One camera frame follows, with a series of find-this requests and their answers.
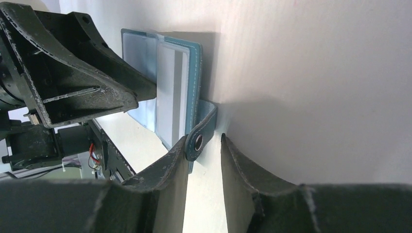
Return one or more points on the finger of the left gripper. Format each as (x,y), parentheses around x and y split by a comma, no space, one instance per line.
(77,32)

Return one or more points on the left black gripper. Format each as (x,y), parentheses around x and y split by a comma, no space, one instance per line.
(38,72)

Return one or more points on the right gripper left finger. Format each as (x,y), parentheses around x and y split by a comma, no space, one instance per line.
(152,201)

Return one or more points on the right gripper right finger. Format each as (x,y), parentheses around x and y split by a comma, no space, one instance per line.
(257,201)

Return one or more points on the blue card holder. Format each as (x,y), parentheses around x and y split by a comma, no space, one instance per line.
(139,49)

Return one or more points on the white card with black stripe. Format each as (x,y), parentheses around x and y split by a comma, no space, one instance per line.
(172,93)

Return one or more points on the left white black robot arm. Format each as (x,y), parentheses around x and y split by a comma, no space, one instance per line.
(34,145)

